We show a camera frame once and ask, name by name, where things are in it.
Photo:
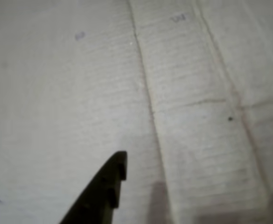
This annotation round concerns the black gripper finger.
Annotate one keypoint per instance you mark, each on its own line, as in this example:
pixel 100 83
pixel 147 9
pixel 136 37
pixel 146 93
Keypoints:
pixel 96 193

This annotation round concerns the brown cardboard sheet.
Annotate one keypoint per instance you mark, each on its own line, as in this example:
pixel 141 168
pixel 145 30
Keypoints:
pixel 57 81

